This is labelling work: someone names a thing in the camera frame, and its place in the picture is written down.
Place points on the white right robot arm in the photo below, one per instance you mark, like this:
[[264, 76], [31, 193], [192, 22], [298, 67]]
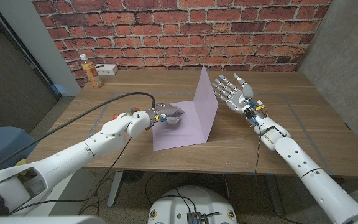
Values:
[[306, 174]]

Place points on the orange drink bottle white cap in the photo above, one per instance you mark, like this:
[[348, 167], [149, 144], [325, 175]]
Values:
[[92, 73]]

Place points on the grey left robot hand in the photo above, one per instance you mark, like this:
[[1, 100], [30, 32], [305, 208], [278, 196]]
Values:
[[169, 110]]

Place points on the grey metal table leg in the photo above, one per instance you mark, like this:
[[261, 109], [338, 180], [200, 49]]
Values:
[[115, 189], [275, 196]]

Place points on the pink paper file folder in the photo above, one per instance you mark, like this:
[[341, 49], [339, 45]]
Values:
[[185, 130]]

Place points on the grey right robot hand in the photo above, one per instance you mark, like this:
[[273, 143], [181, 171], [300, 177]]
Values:
[[236, 99]]

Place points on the white power strip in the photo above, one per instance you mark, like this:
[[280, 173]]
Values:
[[106, 69]]

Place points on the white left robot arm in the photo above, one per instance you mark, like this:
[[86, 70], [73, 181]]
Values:
[[64, 161]]

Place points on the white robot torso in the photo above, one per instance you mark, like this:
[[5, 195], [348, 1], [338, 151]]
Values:
[[191, 202]]

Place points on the yellow object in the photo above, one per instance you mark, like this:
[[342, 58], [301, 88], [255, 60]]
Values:
[[20, 162]]

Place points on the grey tape outline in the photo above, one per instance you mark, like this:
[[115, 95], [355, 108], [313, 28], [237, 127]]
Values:
[[294, 107]]

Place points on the brick print backdrop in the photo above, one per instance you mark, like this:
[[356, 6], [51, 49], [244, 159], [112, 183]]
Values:
[[166, 34]]

